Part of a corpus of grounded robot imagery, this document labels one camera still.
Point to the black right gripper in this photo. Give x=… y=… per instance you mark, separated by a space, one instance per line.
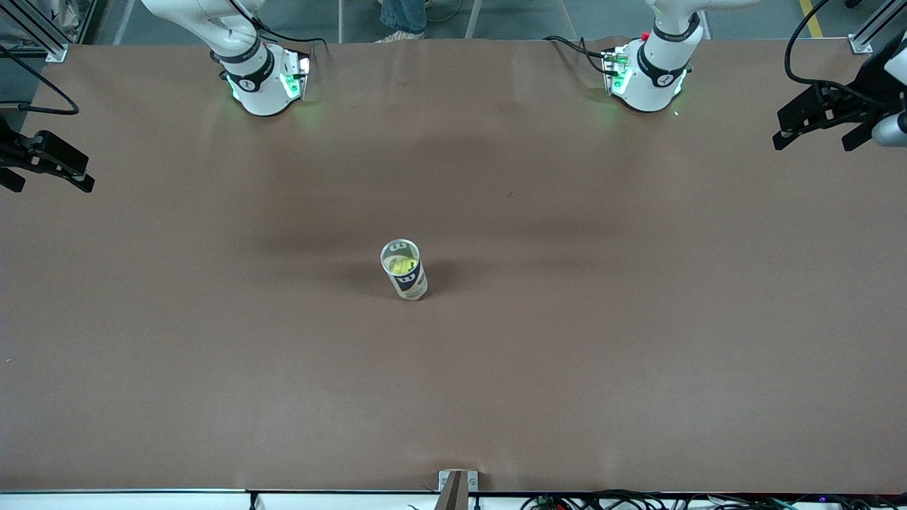
x=8 y=151

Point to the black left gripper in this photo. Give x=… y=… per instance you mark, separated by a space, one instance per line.
x=859 y=98

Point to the yellow tennis ball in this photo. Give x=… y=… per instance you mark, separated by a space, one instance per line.
x=402 y=267

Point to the clear tennis ball can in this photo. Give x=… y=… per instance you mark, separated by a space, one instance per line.
x=412 y=285

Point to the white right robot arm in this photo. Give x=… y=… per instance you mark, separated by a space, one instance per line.
x=258 y=85

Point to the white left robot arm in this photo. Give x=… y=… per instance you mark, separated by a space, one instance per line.
x=655 y=78

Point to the beige shoe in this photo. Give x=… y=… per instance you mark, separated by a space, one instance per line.
x=400 y=35

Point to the person leg in blue jeans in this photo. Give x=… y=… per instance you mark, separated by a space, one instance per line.
x=404 y=14

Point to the brown paper table cover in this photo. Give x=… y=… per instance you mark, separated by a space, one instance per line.
x=453 y=389

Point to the aluminium frame profile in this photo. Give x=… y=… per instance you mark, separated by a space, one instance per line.
x=861 y=44
x=57 y=51

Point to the white table edge rail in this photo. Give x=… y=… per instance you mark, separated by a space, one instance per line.
x=142 y=501

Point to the grey metal bracket plate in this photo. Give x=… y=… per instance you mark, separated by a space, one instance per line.
x=445 y=482

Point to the brown camera mount post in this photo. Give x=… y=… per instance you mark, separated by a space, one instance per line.
x=453 y=496

